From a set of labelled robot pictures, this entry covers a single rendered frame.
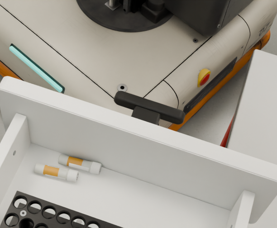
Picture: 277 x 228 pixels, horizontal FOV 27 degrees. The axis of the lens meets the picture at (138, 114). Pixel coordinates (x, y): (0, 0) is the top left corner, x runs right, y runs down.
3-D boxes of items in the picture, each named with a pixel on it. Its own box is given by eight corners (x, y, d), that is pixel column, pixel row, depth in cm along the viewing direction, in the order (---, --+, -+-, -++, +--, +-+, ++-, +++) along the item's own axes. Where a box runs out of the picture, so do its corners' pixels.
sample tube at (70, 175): (37, 162, 61) (79, 171, 61) (35, 173, 61) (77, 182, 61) (35, 161, 60) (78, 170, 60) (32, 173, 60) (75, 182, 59)
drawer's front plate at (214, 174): (13, 128, 65) (2, 73, 56) (257, 211, 63) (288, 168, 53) (7, 141, 64) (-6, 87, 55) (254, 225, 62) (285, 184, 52)
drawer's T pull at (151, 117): (116, 95, 59) (117, 87, 58) (184, 117, 59) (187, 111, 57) (104, 123, 57) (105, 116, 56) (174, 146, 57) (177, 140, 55)
